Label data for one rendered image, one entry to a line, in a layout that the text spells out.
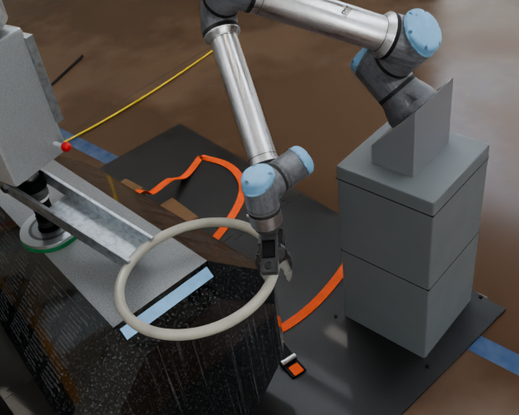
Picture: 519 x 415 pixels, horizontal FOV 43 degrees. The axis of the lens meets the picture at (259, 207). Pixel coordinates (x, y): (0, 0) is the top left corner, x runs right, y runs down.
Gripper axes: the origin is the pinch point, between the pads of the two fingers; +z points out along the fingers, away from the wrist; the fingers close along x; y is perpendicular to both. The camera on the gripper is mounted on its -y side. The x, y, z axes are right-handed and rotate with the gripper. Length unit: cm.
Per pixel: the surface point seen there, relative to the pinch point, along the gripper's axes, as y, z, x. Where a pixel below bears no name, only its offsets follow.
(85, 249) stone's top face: 22, -1, 65
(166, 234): 18.5, -6.9, 34.7
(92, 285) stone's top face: 6, 0, 58
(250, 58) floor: 320, 74, 41
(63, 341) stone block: -6, 12, 69
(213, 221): 22.0, -7.4, 19.8
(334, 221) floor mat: 128, 84, -13
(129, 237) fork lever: 18, -7, 47
